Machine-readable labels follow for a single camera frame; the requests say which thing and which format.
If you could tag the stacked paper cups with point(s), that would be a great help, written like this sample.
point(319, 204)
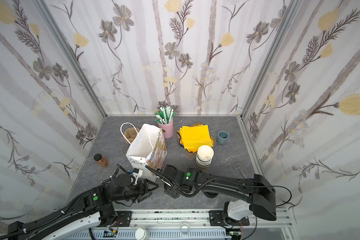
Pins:
point(204, 156)

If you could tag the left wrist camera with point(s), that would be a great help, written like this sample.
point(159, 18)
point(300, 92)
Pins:
point(136, 173)

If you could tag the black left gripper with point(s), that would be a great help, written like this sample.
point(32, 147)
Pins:
point(142, 190)

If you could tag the brown pulp cup carrier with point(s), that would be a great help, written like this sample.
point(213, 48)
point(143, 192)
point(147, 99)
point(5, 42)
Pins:
point(131, 134)

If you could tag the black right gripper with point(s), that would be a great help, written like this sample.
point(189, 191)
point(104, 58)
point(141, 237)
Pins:
point(166, 177)

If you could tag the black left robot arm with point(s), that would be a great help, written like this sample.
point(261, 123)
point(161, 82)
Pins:
point(94, 204)

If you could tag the pink straw holder cup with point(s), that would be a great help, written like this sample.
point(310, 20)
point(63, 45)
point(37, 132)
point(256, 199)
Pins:
point(168, 129)

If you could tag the white paper gift bag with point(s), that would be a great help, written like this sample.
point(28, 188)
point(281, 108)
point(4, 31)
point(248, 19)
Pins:
point(148, 149)

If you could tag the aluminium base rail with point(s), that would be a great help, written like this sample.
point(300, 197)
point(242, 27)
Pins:
point(165, 225)

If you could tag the brown spice jar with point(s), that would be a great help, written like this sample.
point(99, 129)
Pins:
point(101, 160)

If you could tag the clear round cap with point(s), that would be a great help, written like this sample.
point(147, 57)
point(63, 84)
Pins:
point(185, 228)

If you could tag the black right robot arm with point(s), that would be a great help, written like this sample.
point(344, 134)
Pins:
point(256, 191)

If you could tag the white round knob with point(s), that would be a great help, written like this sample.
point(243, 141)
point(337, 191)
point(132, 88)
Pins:
point(142, 234)

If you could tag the yellow paper napkin stack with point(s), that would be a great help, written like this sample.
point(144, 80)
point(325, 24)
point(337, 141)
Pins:
point(195, 136)

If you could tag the teal ceramic cup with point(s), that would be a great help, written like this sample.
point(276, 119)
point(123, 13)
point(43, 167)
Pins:
point(223, 137)

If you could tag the small metal scissors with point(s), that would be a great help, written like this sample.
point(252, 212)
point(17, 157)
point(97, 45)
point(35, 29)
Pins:
point(238, 167)

